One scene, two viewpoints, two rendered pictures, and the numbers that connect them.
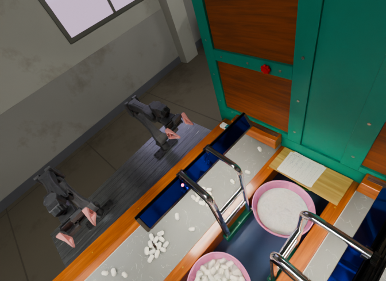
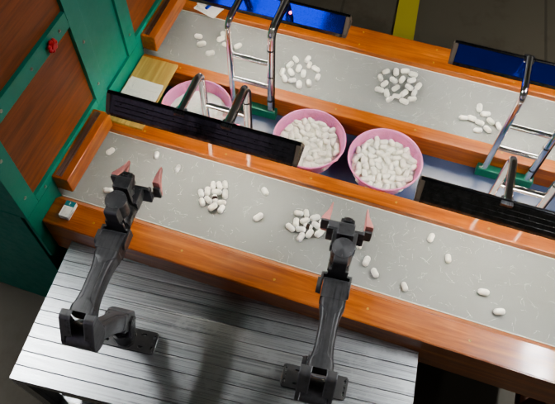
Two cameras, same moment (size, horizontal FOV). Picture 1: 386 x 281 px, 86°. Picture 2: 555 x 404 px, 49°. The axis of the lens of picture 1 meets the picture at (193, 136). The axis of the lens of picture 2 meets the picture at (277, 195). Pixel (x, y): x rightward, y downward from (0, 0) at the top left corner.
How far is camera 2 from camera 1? 171 cm
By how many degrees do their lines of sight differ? 70
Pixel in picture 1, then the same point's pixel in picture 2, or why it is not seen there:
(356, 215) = (181, 57)
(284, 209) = (196, 109)
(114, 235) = not seen: hidden behind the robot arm
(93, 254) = (368, 304)
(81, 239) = (368, 387)
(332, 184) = (153, 69)
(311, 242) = (225, 79)
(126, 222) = (302, 283)
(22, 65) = not seen: outside the picture
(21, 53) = not seen: outside the picture
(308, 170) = (140, 90)
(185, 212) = (247, 211)
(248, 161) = (136, 161)
